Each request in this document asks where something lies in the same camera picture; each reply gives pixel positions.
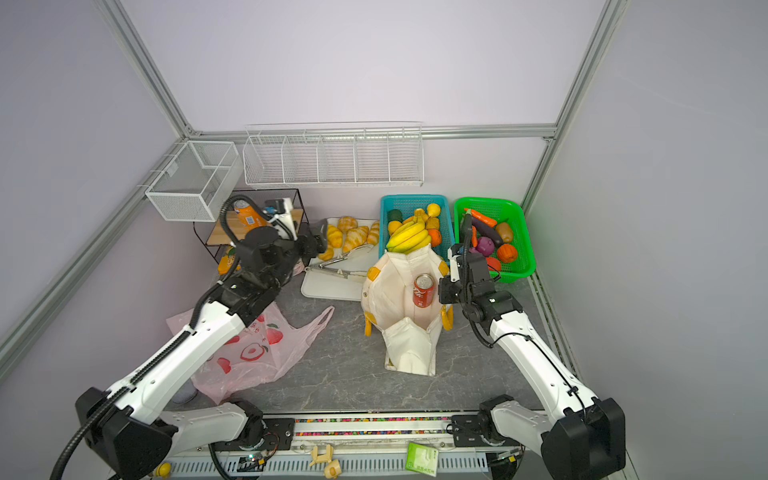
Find red cola can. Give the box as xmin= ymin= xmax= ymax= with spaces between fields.
xmin=413 ymin=273 xmax=436 ymax=308

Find orange soda can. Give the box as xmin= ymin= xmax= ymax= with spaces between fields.
xmin=233 ymin=200 xmax=268 ymax=231

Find white canvas tote bag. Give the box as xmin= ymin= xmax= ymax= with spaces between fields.
xmin=361 ymin=247 xmax=455 ymax=376

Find yellow banana bunch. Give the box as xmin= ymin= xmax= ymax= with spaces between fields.
xmin=385 ymin=221 xmax=432 ymax=254

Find pink plastic grocery bag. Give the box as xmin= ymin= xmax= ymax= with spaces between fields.
xmin=191 ymin=303 xmax=335 ymax=404

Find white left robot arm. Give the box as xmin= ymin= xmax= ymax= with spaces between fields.
xmin=50 ymin=220 xmax=328 ymax=479

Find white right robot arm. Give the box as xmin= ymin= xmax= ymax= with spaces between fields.
xmin=438 ymin=244 xmax=627 ymax=479

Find striped croissant bread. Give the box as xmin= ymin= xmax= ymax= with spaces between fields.
xmin=342 ymin=226 xmax=369 ymax=254
xmin=327 ymin=224 xmax=344 ymax=249

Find metal tongs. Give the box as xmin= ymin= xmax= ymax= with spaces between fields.
xmin=305 ymin=245 xmax=371 ymax=279

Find red tomato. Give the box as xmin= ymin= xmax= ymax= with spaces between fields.
xmin=485 ymin=257 xmax=502 ymax=273

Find round bread roll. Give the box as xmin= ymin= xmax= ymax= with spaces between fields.
xmin=337 ymin=216 xmax=358 ymax=233

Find small purple onion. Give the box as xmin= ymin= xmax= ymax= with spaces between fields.
xmin=475 ymin=237 xmax=496 ymax=257

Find white bread tray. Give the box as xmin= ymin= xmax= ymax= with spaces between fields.
xmin=301 ymin=243 xmax=379 ymax=302

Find long dark eggplant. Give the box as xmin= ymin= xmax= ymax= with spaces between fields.
xmin=471 ymin=217 xmax=504 ymax=248

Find orange tangerine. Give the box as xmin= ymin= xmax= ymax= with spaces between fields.
xmin=427 ymin=229 xmax=442 ymax=248

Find brown potato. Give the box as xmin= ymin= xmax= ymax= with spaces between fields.
xmin=495 ymin=222 xmax=514 ymax=244

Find dark green cucumber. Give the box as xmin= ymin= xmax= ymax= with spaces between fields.
xmin=460 ymin=211 xmax=473 ymax=249

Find orange carrot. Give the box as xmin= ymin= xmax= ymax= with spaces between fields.
xmin=465 ymin=208 xmax=498 ymax=228

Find green plastic basket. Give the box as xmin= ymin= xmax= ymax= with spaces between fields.
xmin=454 ymin=197 xmax=536 ymax=283

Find orange snack packet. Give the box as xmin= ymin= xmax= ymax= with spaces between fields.
xmin=217 ymin=247 xmax=241 ymax=277

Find yellow lemon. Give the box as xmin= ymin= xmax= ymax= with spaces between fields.
xmin=426 ymin=203 xmax=441 ymax=218

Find teal plastic basket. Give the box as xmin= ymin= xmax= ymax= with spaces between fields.
xmin=379 ymin=194 xmax=455 ymax=260

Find white mesh box basket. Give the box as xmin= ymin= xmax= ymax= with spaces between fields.
xmin=145 ymin=140 xmax=243 ymax=223

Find green card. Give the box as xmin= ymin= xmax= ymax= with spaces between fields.
xmin=405 ymin=443 xmax=439 ymax=477

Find black wire shelf rack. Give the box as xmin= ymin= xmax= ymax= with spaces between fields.
xmin=192 ymin=188 xmax=310 ymax=264

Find white wire wall basket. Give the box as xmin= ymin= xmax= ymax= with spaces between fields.
xmin=242 ymin=122 xmax=425 ymax=189

